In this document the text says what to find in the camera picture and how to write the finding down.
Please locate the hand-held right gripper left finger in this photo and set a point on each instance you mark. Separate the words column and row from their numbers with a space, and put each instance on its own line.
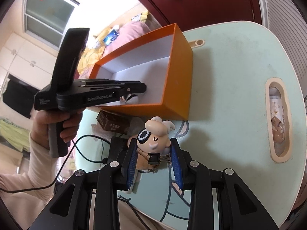
column 132, row 170

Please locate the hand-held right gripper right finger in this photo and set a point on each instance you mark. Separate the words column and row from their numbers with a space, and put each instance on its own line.
column 177, row 167

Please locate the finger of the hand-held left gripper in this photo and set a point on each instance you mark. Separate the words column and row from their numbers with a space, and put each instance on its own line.
column 134, row 88
column 108, row 80

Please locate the black sponge block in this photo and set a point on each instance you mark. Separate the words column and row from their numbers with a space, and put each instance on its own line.
column 117, row 148

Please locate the brown drink carton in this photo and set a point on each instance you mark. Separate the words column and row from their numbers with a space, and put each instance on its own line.
column 112, row 122

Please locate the orange cardboard box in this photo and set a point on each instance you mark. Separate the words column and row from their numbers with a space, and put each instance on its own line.
column 177, row 76

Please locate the goggled cartoon figurine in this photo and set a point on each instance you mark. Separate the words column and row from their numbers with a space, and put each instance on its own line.
column 153, row 129

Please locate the person's left forearm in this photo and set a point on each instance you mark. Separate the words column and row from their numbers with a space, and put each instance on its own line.
column 28, row 172

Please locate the person's left hand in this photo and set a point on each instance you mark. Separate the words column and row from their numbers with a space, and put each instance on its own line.
column 40, row 129

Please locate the yellow pillow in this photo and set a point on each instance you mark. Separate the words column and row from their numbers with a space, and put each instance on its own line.
column 88, row 57

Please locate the white charger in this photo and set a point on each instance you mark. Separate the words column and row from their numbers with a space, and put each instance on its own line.
column 97, row 44

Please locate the smartphone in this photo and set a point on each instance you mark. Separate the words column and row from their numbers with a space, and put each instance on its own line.
column 111, row 36

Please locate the white wardrobe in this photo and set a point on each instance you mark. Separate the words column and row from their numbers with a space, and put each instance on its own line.
column 21, row 57

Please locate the person's beige clothing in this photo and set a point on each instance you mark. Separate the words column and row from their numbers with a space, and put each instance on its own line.
column 129, row 218

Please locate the dark cloth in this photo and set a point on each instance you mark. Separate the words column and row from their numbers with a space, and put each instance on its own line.
column 19, row 93

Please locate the window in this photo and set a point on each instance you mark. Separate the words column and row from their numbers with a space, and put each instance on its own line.
column 48, row 12

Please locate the pink blanket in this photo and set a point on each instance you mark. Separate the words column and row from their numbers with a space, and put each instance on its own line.
column 136, row 28

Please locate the yellow cartoon cushion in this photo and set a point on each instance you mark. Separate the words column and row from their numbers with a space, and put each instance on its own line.
column 141, row 16

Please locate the green bedding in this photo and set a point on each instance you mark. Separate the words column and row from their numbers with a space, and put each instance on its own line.
column 12, row 134

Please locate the dark red door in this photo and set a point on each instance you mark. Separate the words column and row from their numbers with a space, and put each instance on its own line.
column 203, row 2

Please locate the white louvred closet door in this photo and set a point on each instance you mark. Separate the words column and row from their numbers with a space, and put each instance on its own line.
column 287, row 16

